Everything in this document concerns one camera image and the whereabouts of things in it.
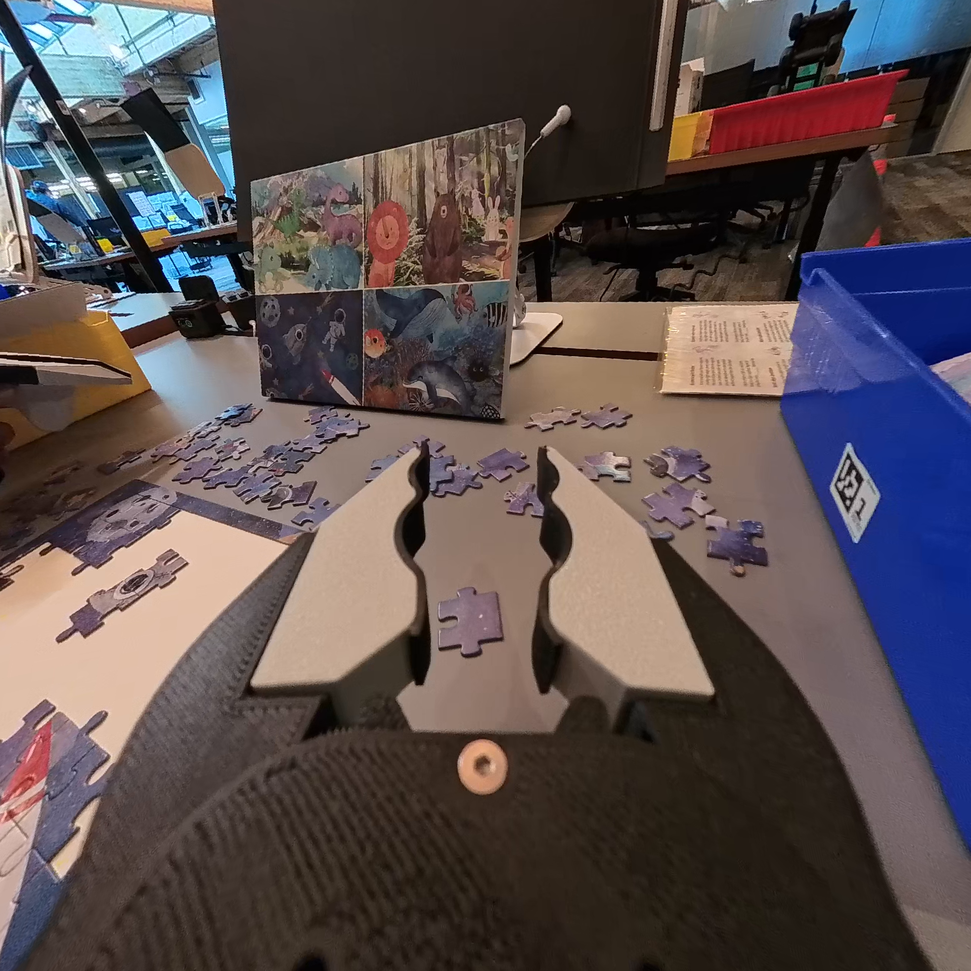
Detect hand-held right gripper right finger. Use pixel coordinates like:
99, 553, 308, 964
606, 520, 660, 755
533, 445, 716, 731

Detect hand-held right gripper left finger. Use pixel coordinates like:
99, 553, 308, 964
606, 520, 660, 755
249, 444, 431, 731

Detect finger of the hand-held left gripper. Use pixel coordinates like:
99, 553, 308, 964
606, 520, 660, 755
0, 352, 135, 388

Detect single blue jigsaw puzzle piece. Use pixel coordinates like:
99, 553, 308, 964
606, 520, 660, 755
437, 587, 505, 658

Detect heap of loose puzzle pieces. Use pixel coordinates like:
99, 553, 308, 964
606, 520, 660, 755
97, 404, 769, 579

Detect joined jigsaw puzzle border pieces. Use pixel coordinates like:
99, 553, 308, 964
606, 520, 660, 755
0, 478, 306, 593

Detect white puzzle board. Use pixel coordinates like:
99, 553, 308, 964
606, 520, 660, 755
0, 508, 298, 911

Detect small joined astronaut puzzle pieces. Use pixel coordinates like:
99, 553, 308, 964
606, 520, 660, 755
56, 549, 190, 643

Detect animal print puzzle box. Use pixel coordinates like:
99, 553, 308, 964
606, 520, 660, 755
249, 117, 527, 423

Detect joined rocket puzzle pieces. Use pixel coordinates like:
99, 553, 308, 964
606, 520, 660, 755
0, 701, 113, 971

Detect yellow box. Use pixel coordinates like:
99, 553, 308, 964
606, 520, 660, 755
0, 307, 153, 450

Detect white monitor stand base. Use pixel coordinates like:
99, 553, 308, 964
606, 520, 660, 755
507, 310, 564, 367

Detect printed instruction sheet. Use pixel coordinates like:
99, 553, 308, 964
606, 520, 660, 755
657, 302, 799, 397

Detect blue plastic bin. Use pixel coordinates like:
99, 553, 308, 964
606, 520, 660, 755
780, 238, 971, 845

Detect black office chair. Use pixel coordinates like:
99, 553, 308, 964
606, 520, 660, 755
583, 201, 763, 298

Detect beige chair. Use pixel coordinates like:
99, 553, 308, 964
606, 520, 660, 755
519, 200, 578, 306

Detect yellow plastic bin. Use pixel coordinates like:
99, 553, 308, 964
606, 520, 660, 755
671, 111, 715, 162

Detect wooden desk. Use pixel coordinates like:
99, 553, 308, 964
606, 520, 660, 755
666, 123, 915, 179

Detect black computer monitor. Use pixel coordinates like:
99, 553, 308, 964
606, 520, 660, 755
212, 0, 688, 223

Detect red plastic bin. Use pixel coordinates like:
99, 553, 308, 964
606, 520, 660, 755
709, 69, 910, 154

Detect white cable with plug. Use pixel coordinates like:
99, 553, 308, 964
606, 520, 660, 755
522, 104, 572, 156

